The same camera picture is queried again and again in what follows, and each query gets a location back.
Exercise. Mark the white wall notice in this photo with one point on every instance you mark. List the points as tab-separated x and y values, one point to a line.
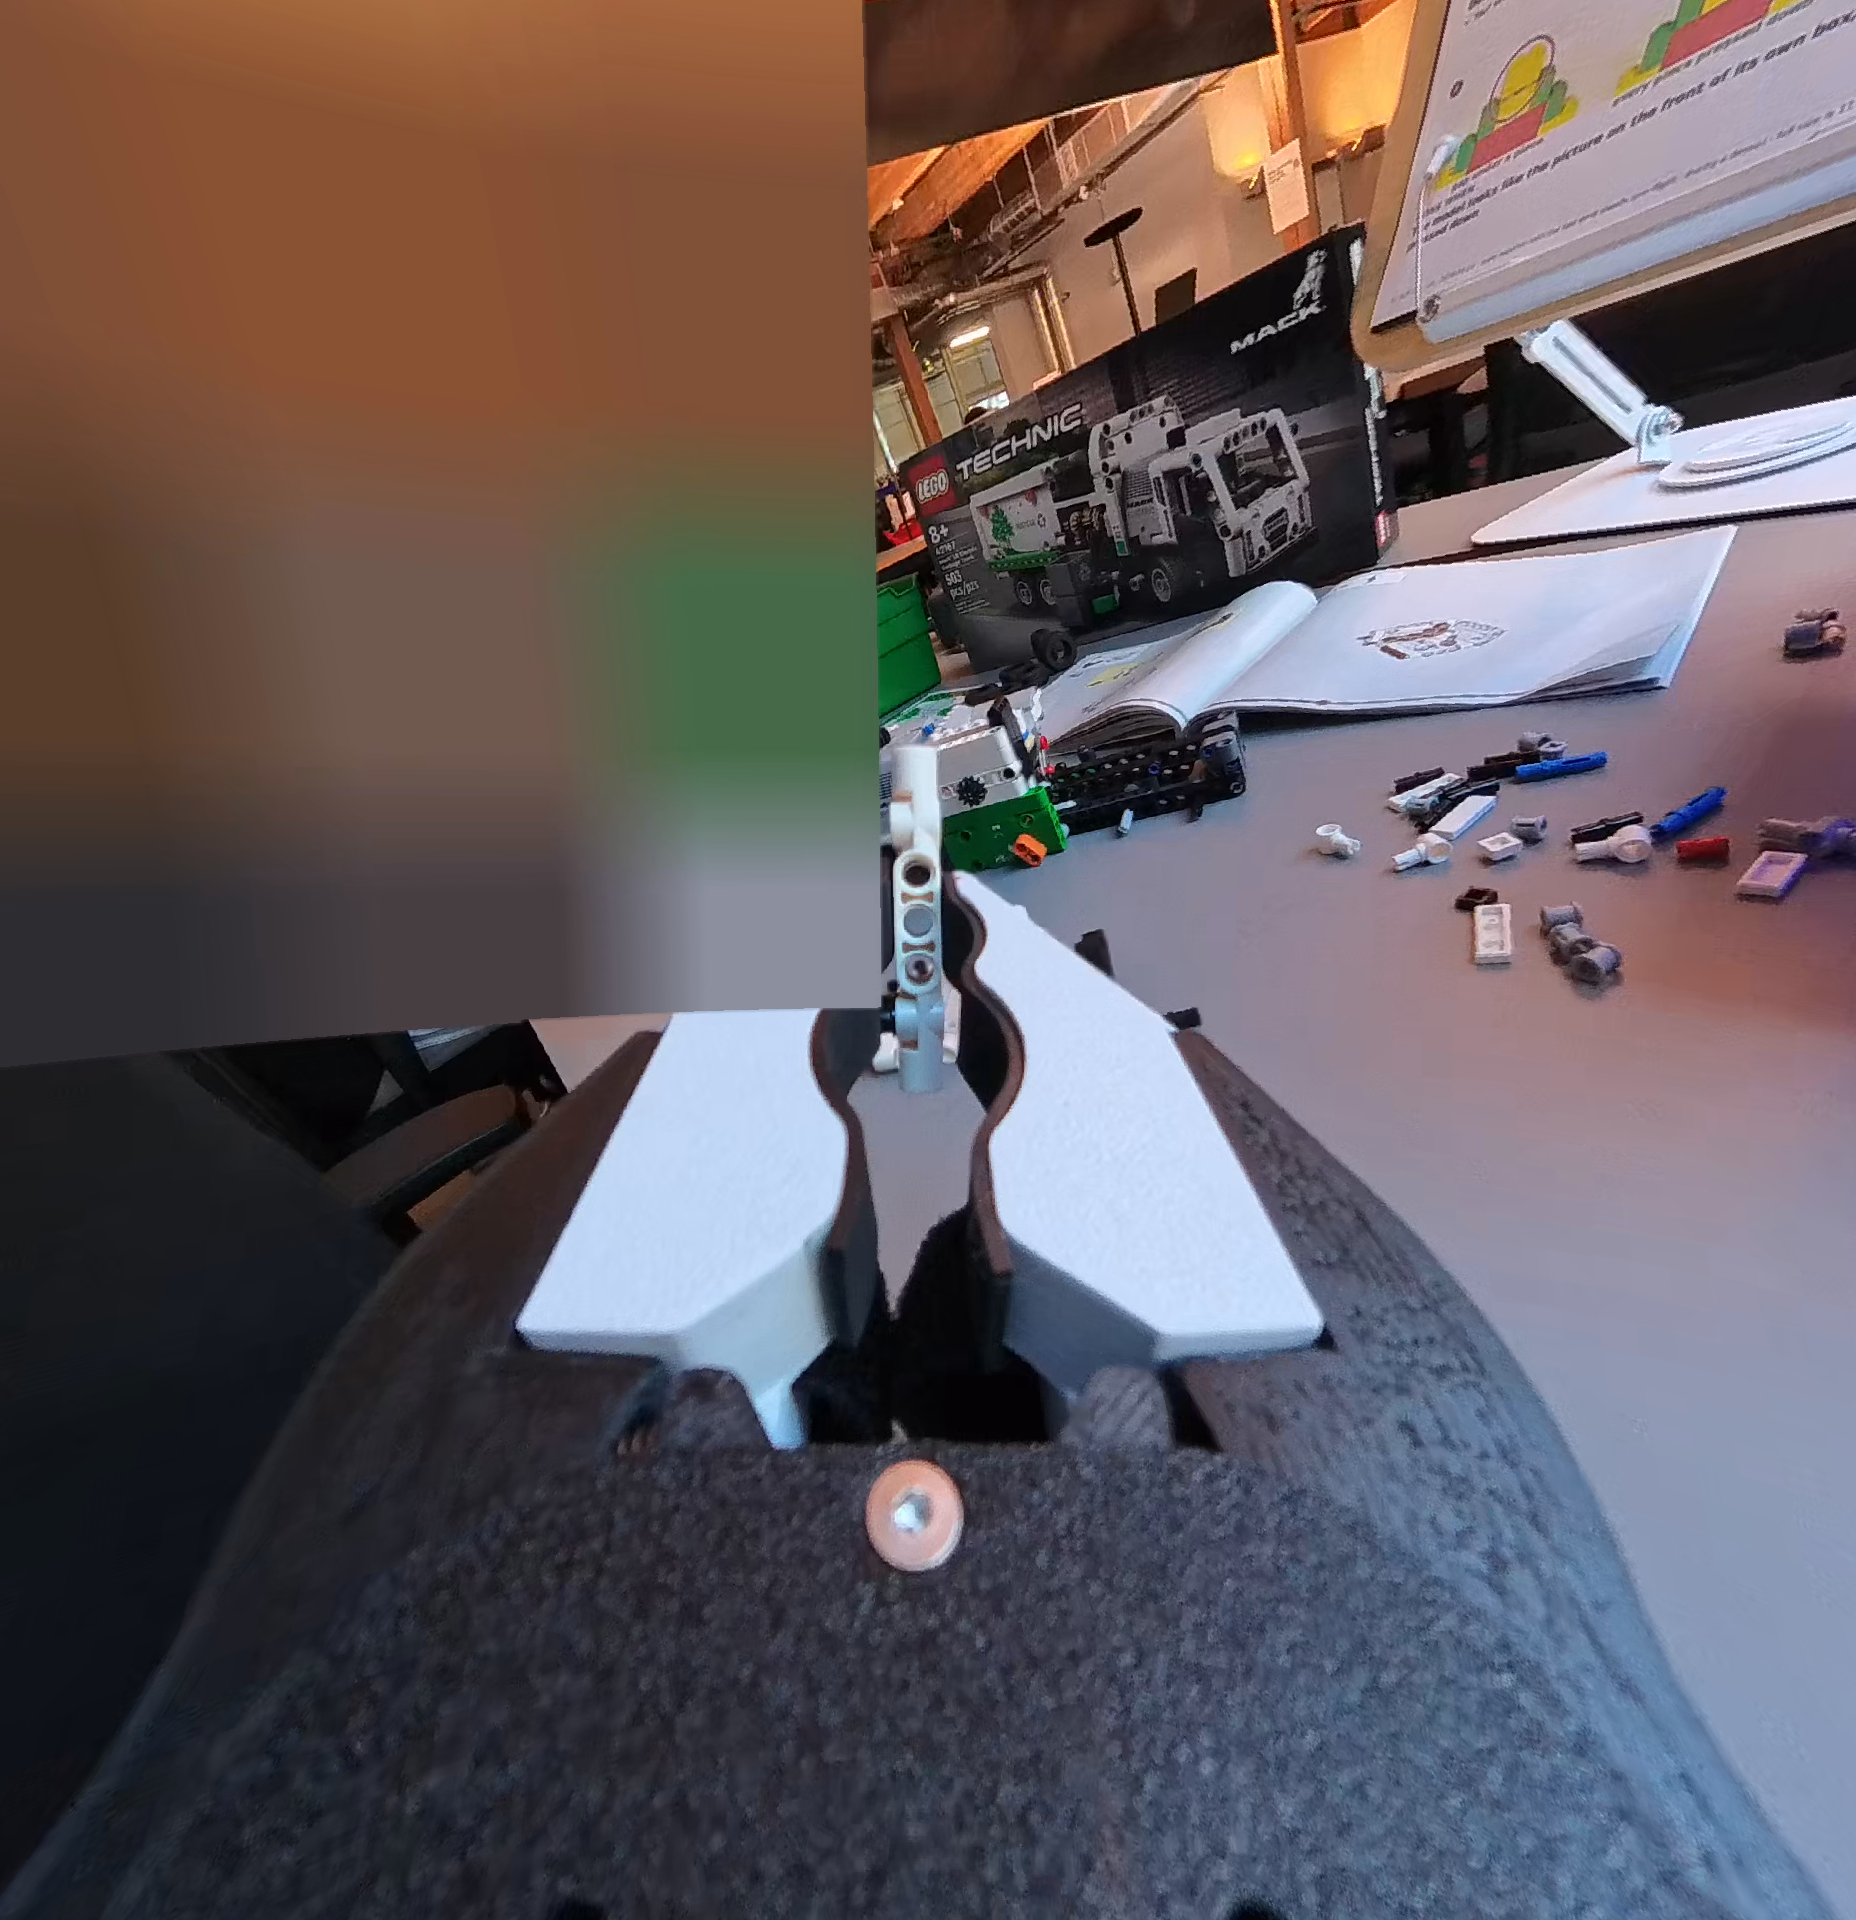
1283	188

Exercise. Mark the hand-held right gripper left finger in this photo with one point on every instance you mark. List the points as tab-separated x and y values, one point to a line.
703	1198

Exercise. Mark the black floor lamp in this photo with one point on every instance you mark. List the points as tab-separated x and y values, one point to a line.
1120	226

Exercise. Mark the printed instruction sheet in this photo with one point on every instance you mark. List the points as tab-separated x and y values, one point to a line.
1617	164

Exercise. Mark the person's black sweater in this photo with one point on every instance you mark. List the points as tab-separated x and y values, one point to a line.
118	1425

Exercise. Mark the black lego set box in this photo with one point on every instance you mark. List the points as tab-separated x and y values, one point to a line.
1169	450

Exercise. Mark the green plastic bin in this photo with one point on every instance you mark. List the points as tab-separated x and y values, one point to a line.
906	646

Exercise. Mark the black rubber lego tyre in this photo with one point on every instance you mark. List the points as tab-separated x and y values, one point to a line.
1054	654

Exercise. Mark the white bent lego liftarm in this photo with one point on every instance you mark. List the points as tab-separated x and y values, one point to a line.
921	931

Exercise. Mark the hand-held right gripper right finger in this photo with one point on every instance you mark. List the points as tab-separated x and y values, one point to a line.
1121	1170

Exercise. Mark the dark office chair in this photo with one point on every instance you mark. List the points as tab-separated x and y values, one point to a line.
434	1134

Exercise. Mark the lego truck model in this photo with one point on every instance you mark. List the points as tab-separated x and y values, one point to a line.
1005	817

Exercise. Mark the small lego pieces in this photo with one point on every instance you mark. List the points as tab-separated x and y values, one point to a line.
1610	847

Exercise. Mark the lego instruction booklet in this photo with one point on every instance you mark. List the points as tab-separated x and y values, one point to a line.
1497	628

